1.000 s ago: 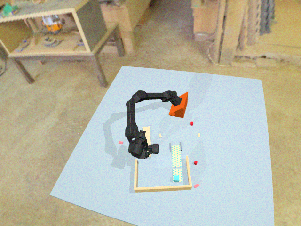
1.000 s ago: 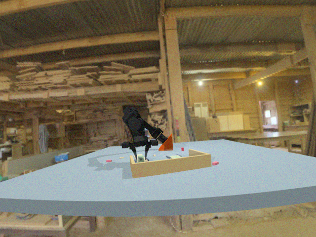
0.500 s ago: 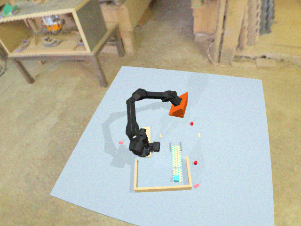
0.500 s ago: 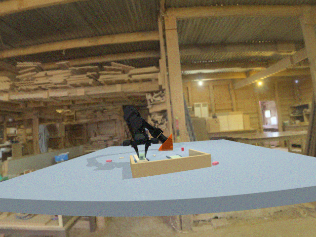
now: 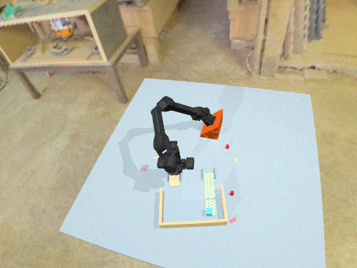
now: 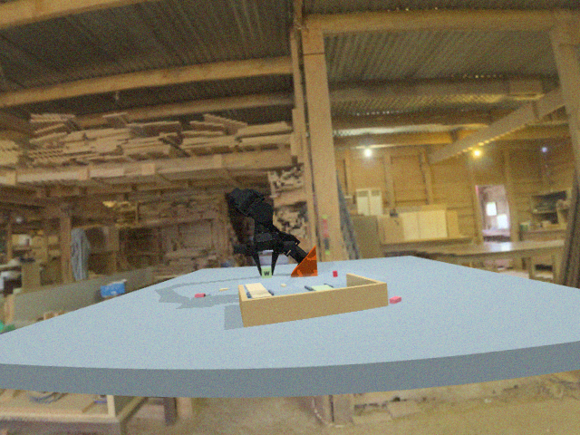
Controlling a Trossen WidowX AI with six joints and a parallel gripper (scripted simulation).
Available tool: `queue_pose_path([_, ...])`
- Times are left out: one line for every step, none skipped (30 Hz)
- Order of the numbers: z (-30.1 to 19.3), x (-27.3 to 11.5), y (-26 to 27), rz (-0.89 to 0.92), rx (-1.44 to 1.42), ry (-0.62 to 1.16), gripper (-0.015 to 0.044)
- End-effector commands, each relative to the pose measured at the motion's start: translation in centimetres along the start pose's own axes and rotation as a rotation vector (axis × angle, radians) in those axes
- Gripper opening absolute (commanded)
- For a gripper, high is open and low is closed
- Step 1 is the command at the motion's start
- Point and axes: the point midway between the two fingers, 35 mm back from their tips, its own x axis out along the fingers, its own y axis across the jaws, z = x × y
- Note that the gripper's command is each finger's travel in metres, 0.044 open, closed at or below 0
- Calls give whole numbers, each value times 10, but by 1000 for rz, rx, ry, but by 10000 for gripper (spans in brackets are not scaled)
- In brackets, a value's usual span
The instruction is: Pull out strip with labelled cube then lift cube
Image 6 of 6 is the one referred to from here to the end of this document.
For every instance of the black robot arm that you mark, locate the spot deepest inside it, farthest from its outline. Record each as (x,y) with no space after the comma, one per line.
(249,203)

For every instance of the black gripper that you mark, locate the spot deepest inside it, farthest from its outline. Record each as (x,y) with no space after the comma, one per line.
(286,245)

